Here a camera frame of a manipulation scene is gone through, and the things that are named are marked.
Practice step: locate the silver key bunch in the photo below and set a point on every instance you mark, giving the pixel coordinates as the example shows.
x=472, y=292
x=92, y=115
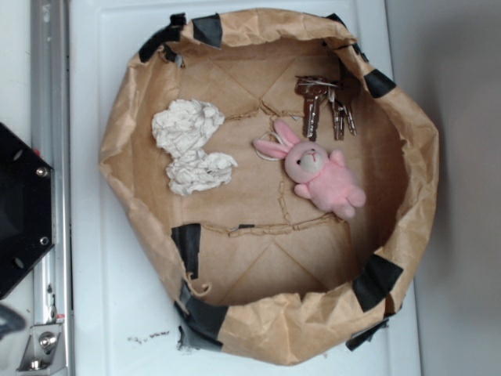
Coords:
x=339, y=94

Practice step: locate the brown paper bag bin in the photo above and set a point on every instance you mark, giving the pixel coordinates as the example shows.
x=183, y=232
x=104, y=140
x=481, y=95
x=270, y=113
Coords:
x=254, y=269

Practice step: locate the pink plush bunny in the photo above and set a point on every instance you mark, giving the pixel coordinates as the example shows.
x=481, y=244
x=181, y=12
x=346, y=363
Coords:
x=320, y=177

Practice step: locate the crumpled white paper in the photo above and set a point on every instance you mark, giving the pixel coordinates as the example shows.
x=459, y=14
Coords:
x=182, y=131

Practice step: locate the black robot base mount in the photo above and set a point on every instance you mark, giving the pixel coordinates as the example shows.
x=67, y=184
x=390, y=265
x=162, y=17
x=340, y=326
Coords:
x=26, y=210

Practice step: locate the aluminium frame rail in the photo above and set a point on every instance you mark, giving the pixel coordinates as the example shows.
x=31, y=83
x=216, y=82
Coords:
x=50, y=135

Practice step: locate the metal corner bracket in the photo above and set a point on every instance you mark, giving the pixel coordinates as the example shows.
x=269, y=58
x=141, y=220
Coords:
x=44, y=353

